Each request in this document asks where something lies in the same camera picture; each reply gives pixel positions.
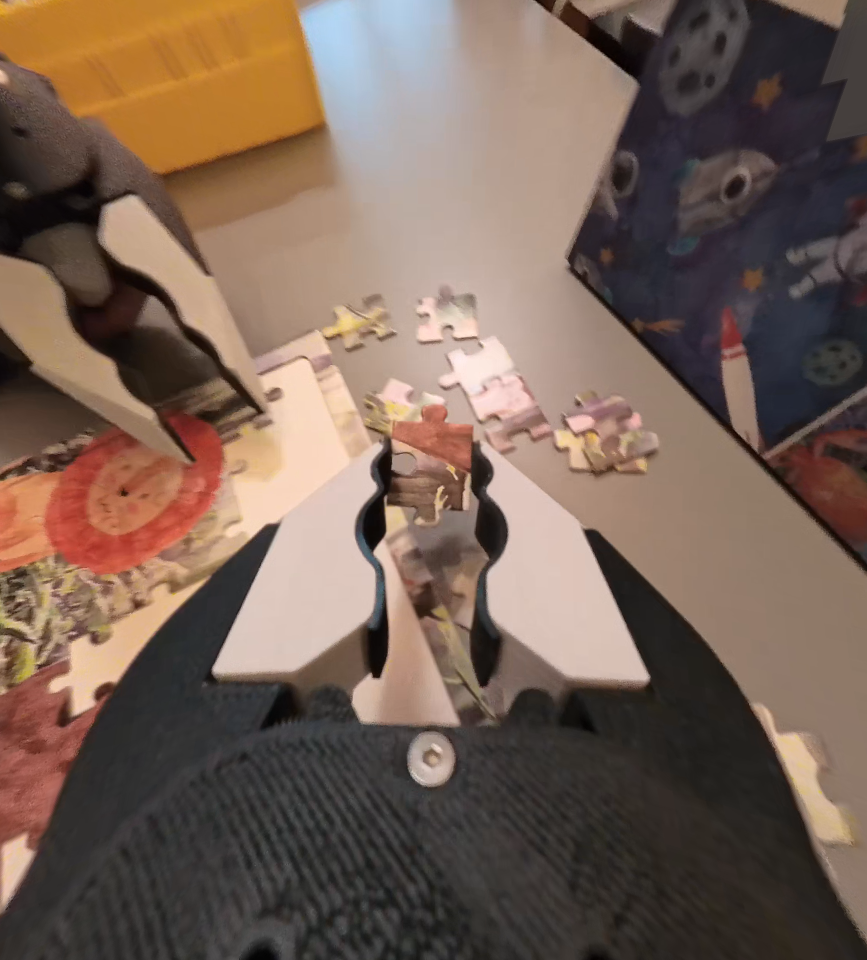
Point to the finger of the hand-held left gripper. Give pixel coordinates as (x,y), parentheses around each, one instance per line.
(36,322)
(178,270)

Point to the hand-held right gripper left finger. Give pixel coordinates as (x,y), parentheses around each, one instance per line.
(291,600)

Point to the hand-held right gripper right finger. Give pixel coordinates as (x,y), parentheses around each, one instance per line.
(568,600)

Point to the lion jigsaw puzzle board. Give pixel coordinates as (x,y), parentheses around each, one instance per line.
(298,435)

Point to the reddish brown puzzle piece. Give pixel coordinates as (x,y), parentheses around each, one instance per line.
(433,450)

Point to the pile of puzzle pieces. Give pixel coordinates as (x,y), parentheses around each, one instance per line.
(508,397)

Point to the person's left hand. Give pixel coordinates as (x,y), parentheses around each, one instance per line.
(107,319)

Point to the yellow plastic bin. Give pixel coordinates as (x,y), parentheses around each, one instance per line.
(178,75)

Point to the orange corner puzzle piece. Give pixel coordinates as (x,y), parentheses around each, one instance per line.
(445,315)

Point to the joined brown bear puzzle section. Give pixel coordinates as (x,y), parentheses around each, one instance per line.
(21,787)

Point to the space print puzzle box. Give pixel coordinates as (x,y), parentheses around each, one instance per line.
(741,225)

